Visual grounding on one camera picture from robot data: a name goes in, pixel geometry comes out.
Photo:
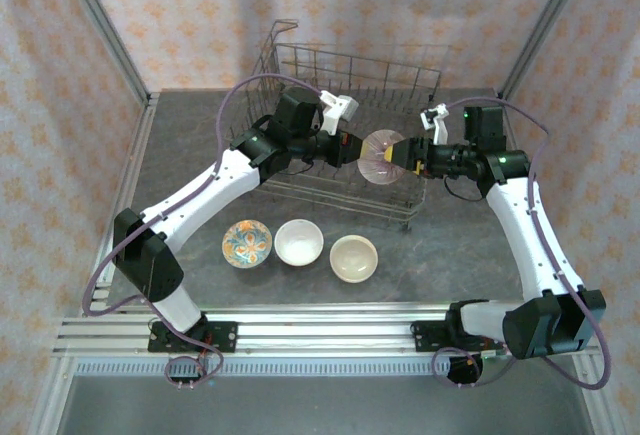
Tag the clear pink glass bowl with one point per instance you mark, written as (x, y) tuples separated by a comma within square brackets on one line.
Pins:
[(377, 167)]

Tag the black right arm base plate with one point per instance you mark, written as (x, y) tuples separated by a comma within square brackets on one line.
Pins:
[(425, 337)]

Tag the white bowl with red outside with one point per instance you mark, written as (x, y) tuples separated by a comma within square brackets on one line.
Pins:
[(298, 242)]

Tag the aluminium frame post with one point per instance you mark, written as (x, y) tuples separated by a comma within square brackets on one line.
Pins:
[(100, 25), (545, 25)]

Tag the plain cream bowl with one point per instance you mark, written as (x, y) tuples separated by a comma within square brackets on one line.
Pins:
[(353, 258)]

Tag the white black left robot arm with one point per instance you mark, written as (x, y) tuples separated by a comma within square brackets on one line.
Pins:
[(200, 195)]

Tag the blue orange patterned bowl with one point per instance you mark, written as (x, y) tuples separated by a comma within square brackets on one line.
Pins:
[(247, 244)]

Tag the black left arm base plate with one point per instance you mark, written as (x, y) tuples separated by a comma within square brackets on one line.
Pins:
[(225, 337)]

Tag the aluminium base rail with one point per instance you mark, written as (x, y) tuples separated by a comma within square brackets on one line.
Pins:
[(320, 335)]

